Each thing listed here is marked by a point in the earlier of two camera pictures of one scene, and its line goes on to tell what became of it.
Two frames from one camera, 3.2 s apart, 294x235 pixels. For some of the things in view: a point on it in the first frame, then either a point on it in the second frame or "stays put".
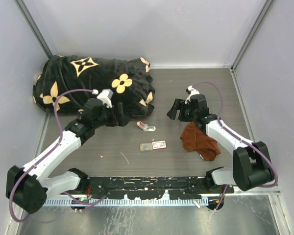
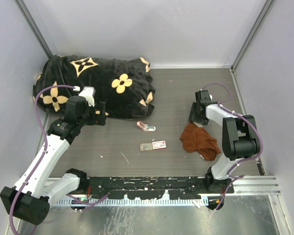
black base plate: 140,187 stays put
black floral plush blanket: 129,81 stays put
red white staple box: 154,145 stays put
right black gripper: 178,105 → 192,117
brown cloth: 194,139 stays put
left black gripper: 122,117 → 102,118
